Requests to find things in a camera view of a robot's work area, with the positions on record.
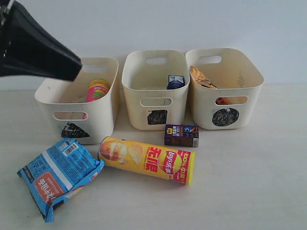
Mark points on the purple drink carton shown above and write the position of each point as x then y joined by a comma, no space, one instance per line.
181,135

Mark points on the cream bin circle mark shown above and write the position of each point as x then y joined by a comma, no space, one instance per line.
238,82

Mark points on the cream bin triangle mark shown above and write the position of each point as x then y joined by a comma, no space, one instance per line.
65,108

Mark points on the pink Lays chips can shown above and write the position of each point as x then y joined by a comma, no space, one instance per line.
96,90

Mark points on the yellow Lays chips can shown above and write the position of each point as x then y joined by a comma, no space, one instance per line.
148,159

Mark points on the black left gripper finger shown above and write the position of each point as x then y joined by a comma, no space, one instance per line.
27,49

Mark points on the blue white milk carton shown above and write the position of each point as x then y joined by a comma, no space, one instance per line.
175,82

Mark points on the blue noodle packet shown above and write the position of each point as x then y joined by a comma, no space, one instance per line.
58,173

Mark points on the cream bin square mark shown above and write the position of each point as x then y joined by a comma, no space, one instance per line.
150,105

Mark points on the orange black noodle packet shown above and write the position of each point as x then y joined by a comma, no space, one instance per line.
203,81

